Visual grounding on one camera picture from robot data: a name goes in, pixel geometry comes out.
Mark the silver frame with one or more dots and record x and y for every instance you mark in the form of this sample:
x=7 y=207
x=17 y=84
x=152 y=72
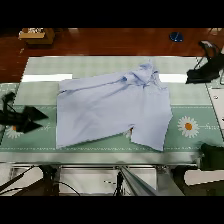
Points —
x=140 y=186

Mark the blue round object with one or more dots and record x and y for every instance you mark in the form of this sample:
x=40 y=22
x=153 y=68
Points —
x=176 y=36

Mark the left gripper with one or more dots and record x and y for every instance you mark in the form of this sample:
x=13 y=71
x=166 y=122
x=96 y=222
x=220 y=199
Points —
x=11 y=119

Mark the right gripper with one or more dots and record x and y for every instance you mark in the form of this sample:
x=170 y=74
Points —
x=213 y=66

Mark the cardboard box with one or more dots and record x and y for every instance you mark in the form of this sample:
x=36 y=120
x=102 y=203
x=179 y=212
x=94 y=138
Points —
x=38 y=36

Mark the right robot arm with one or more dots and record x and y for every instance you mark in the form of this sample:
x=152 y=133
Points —
x=201 y=177

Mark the light blue shirt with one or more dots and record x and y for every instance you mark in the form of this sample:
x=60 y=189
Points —
x=110 y=113

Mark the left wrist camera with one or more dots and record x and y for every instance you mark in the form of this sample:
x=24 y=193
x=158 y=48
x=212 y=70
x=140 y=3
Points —
x=8 y=98

